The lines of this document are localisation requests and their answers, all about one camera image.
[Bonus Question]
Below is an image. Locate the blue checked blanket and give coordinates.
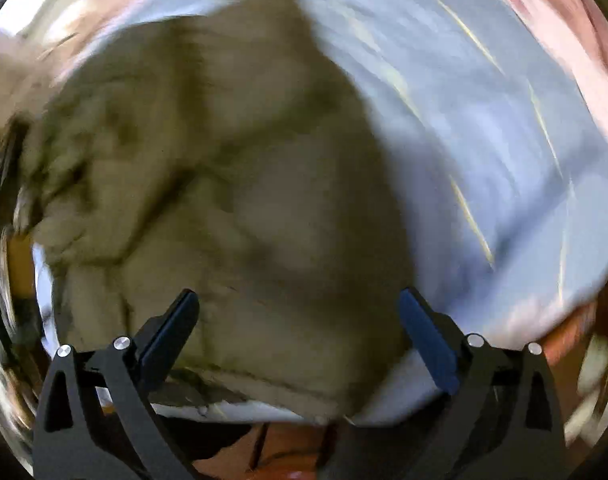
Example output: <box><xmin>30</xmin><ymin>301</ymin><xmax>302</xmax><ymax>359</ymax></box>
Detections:
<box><xmin>99</xmin><ymin>0</ymin><xmax>608</xmax><ymax>426</ymax></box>

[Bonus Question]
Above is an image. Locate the olive green hooded puffer jacket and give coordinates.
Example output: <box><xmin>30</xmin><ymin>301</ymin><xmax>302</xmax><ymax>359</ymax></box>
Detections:
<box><xmin>14</xmin><ymin>0</ymin><xmax>419</xmax><ymax>423</ymax></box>

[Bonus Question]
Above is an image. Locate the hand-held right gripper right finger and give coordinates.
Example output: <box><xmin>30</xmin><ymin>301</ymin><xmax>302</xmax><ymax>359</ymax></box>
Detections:
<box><xmin>398</xmin><ymin>287</ymin><xmax>569</xmax><ymax>480</ymax></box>

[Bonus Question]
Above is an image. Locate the pink folded quilt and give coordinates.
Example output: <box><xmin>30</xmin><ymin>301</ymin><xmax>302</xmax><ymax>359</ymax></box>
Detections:
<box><xmin>449</xmin><ymin>0</ymin><xmax>608</xmax><ymax>171</ymax></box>

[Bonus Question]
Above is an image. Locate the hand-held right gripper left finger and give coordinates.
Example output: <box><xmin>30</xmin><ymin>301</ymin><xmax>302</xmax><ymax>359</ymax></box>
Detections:
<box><xmin>32</xmin><ymin>288</ymin><xmax>201</xmax><ymax>480</ymax></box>

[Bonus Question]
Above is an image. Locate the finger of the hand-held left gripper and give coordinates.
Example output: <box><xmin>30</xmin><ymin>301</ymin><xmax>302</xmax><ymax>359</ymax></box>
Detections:
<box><xmin>0</xmin><ymin>115</ymin><xmax>32</xmax><ymax>241</ymax></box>

